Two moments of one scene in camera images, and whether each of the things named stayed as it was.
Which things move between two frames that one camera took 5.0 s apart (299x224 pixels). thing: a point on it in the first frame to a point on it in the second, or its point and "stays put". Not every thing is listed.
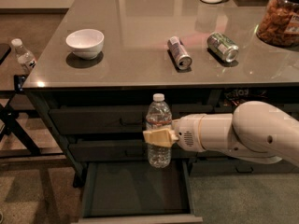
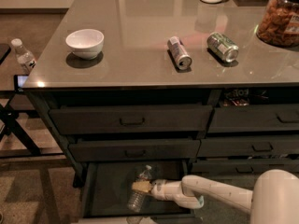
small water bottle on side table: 24,57 stays put
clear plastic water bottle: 158,117 to 137,198
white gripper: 187,132 to 161,189
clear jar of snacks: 278,24 stays put
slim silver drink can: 182,59 stays put
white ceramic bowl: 86,44 stays put
